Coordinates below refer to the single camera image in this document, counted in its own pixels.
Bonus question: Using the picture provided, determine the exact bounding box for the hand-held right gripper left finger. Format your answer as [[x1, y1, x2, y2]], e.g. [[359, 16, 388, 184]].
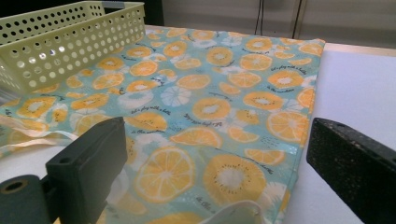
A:
[[46, 116, 129, 224]]

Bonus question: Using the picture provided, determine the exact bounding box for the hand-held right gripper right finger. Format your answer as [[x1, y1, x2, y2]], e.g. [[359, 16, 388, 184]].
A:
[[305, 117, 396, 224]]

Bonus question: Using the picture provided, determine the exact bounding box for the pale yellow perforated plastic basket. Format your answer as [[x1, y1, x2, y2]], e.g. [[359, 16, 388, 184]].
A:
[[0, 0, 147, 94]]

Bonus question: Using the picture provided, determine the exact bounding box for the citrus print apron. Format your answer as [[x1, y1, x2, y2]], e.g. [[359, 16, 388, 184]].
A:
[[0, 26, 327, 224]]

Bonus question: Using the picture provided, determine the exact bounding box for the black wall cable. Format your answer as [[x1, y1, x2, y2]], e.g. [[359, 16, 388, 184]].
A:
[[260, 0, 266, 35], [254, 0, 262, 35]]

